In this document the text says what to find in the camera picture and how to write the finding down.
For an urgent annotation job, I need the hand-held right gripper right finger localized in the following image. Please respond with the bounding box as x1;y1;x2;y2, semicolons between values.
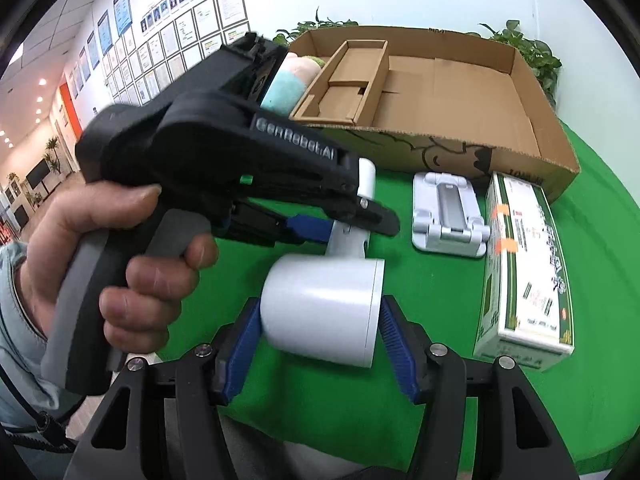
377;295;581;480

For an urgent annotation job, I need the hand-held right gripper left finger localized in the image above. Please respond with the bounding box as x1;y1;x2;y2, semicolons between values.
62;297;263;480

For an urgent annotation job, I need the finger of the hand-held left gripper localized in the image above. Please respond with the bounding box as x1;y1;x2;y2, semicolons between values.
310;177;402;237
214;200;334;249

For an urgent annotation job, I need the white lint roller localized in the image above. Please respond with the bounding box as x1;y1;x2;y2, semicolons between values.
260;157;387;370

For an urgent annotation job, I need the pink pig plush toy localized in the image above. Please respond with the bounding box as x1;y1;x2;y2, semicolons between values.
260;54;328;113

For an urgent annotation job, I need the long brown cardboard box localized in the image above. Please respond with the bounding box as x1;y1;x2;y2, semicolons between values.
290;40;390;126

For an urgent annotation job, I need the large cardboard box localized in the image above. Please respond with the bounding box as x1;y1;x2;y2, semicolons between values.
287;26;581;203

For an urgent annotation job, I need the person's left hand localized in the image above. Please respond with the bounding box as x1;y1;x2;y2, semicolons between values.
22;182;219;354

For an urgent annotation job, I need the white phone stand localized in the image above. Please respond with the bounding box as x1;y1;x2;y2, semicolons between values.
411;171;492;258

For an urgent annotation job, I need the person's grey clothing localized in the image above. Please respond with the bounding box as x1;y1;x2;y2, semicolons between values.
215;410;373;480

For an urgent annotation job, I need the large blue notice board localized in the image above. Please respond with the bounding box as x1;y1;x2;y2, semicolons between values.
112;0;135;36

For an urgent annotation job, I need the bushy potted plant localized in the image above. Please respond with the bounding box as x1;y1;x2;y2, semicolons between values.
272;7;358;47

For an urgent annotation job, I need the green and white carton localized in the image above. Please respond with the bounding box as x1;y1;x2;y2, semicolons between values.
472;171;575;372

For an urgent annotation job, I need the tall indoor plant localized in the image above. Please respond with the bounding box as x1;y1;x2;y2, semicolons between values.
44;135;63;177

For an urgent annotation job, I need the black screen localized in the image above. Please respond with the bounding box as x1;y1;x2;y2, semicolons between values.
26;157;51;193

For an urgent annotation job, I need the green tablecloth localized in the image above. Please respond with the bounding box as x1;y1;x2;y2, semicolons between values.
155;115;640;480

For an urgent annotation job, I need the small potted plant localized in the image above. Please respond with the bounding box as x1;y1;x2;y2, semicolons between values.
467;20;563;106

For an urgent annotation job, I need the group of framed wall certificates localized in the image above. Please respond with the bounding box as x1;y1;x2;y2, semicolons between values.
65;0;251;111

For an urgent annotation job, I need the black cable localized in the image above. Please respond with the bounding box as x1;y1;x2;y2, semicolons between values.
0;365;77;456

